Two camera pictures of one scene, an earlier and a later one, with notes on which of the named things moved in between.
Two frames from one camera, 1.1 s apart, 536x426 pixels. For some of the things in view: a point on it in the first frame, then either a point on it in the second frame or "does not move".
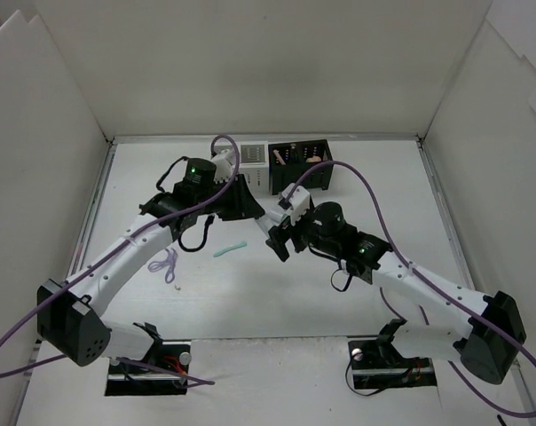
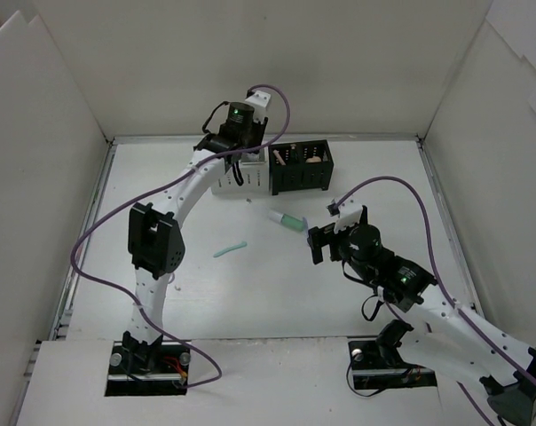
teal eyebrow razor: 240,245 does not move
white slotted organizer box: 255,165 does not move
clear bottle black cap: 271,219 → 253,156
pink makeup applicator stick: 278,155 does not move
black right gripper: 292,232 → 320,242
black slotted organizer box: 290,162 does not move
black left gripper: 232,201 → 254,145
